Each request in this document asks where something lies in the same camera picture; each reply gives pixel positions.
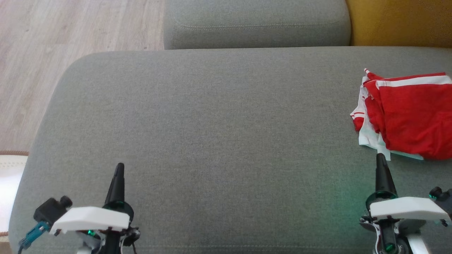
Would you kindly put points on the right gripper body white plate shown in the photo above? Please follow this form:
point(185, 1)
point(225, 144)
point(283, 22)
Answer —
point(406, 208)

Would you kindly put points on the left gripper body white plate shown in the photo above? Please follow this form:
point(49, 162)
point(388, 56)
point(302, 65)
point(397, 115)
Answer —
point(91, 218)

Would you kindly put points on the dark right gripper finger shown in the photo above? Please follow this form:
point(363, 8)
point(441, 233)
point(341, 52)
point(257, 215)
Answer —
point(379, 180)
point(387, 181)

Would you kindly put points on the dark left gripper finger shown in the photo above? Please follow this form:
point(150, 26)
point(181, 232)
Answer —
point(112, 192)
point(121, 190)

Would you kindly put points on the red shorts with white stripe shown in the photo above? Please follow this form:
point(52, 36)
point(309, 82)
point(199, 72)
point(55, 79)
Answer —
point(413, 120)

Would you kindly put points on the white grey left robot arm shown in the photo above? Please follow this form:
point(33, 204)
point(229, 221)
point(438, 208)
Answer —
point(84, 248)

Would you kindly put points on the white rug with brown edge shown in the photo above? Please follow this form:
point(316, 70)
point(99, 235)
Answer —
point(9, 190)

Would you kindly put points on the large grey sofa seat cushion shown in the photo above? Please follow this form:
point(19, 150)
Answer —
point(212, 141)

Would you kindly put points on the yellow sofa cushion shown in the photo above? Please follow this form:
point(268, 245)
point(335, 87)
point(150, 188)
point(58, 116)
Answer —
point(402, 21)

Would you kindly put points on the small grey sofa cushion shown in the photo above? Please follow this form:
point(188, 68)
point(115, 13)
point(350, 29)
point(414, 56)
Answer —
point(254, 17)

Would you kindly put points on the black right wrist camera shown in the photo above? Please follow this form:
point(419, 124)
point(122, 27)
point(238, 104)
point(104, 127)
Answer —
point(443, 201)

